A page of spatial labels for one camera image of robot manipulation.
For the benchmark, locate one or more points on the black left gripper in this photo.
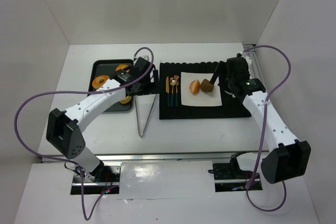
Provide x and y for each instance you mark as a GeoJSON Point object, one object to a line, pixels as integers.
{"type": "Point", "coordinates": [151, 83]}

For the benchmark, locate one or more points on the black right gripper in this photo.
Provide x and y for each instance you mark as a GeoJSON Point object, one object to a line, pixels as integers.
{"type": "Point", "coordinates": [221, 70]}

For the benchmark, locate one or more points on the brown croissant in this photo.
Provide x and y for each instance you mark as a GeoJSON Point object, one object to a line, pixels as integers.
{"type": "Point", "coordinates": [206, 86]}

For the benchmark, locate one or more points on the plain orange bun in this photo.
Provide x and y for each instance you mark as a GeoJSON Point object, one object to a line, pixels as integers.
{"type": "Point", "coordinates": [194, 87]}

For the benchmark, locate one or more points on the silver metal tongs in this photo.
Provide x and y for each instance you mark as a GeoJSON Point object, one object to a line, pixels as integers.
{"type": "Point", "coordinates": [143, 109]}

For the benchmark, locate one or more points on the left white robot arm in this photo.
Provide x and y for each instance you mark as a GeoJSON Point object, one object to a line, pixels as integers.
{"type": "Point", "coordinates": [65, 128]}

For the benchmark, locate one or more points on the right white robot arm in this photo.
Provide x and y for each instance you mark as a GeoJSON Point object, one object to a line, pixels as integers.
{"type": "Point", "coordinates": [288, 157]}

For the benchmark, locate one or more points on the white square plate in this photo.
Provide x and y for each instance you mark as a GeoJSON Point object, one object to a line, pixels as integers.
{"type": "Point", "coordinates": [201, 99]}

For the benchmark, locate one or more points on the round crumbly bun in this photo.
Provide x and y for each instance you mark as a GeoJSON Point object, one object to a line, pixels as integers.
{"type": "Point", "coordinates": [126, 100]}

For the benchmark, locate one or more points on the black placemat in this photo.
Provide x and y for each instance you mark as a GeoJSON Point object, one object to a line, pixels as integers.
{"type": "Point", "coordinates": [230, 108]}

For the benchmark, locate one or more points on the orange bagel far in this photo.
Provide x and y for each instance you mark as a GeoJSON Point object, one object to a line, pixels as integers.
{"type": "Point", "coordinates": [123, 67]}

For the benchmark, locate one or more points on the orange bagel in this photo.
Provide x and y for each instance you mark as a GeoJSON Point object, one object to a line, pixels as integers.
{"type": "Point", "coordinates": [123, 67]}
{"type": "Point", "coordinates": [99, 81]}

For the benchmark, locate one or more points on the black baking tray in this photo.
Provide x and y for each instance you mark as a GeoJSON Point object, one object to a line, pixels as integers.
{"type": "Point", "coordinates": [107, 67]}

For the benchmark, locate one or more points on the orange bagel near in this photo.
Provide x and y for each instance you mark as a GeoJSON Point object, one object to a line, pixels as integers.
{"type": "Point", "coordinates": [99, 81]}

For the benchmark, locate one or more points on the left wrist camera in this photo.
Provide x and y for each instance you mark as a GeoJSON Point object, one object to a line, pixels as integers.
{"type": "Point", "coordinates": [142, 64]}

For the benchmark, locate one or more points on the white two-handled bowl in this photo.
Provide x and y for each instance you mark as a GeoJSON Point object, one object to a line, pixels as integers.
{"type": "Point", "coordinates": [228, 92]}

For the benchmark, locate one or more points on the gold spoon green handle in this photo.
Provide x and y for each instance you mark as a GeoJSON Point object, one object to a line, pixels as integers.
{"type": "Point", "coordinates": [173, 82]}

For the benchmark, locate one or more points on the aluminium side rail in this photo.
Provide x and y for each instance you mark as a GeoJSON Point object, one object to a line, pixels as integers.
{"type": "Point", "coordinates": [254, 67]}

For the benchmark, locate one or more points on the aluminium table edge rail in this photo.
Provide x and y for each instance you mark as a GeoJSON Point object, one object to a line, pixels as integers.
{"type": "Point", "coordinates": [167, 156]}

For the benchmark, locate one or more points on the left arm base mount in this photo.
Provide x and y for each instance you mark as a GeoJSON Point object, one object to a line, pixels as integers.
{"type": "Point", "coordinates": [107, 182]}

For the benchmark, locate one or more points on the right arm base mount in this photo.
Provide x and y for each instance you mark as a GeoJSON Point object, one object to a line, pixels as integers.
{"type": "Point", "coordinates": [228, 176]}

